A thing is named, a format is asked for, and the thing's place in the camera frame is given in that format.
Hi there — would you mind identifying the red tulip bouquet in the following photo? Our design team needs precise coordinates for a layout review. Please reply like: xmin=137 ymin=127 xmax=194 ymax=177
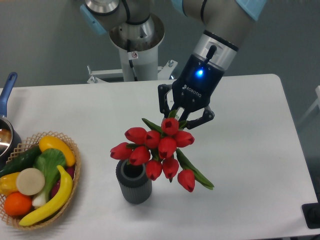
xmin=110 ymin=110 xmax=214 ymax=193

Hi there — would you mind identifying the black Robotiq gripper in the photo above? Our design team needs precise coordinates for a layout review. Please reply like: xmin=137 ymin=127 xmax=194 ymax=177
xmin=157 ymin=54 xmax=225 ymax=129

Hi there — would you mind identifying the dark grey ribbed vase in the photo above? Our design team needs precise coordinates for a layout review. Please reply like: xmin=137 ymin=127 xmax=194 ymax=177
xmin=115 ymin=160 xmax=152 ymax=205

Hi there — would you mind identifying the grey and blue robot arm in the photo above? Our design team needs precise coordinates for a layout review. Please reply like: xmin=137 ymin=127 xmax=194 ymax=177
xmin=80 ymin=0 xmax=266 ymax=129

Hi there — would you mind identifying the beige round disc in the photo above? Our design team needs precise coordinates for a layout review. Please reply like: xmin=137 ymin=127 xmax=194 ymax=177
xmin=15 ymin=168 xmax=45 ymax=196

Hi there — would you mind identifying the white frame at right edge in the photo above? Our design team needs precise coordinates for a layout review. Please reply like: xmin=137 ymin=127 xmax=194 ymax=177
xmin=297 ymin=85 xmax=320 ymax=128

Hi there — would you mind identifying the green bok choy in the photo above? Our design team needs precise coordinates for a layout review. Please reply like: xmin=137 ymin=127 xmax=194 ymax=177
xmin=32 ymin=148 xmax=67 ymax=209

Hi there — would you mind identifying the green cucumber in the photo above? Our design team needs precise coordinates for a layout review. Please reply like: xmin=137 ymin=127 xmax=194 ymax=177
xmin=0 ymin=145 xmax=42 ymax=177

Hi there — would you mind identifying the yellow bell pepper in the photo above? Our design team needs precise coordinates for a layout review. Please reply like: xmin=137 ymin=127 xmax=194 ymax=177
xmin=0 ymin=172 xmax=20 ymax=196

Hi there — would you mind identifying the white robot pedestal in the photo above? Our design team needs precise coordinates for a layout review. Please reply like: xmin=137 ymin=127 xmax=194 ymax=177
xmin=87 ymin=13 xmax=178 ymax=84

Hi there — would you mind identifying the blue handled saucepan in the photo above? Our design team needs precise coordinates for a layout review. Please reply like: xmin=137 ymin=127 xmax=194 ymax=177
xmin=0 ymin=72 xmax=22 ymax=170

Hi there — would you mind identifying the woven wicker basket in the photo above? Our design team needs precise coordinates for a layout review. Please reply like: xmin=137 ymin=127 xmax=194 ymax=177
xmin=0 ymin=131 xmax=81 ymax=231

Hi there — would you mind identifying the orange fruit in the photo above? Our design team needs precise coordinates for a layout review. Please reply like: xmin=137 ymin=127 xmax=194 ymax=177
xmin=3 ymin=192 xmax=32 ymax=217

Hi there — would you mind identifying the black device at edge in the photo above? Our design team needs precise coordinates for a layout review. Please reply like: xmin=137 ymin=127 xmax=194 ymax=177
xmin=301 ymin=202 xmax=320 ymax=229

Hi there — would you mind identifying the yellow banana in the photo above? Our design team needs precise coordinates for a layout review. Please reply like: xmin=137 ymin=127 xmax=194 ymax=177
xmin=19 ymin=165 xmax=73 ymax=227

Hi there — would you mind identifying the dark red fruit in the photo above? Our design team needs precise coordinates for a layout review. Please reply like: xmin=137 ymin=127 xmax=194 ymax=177
xmin=50 ymin=166 xmax=75 ymax=199

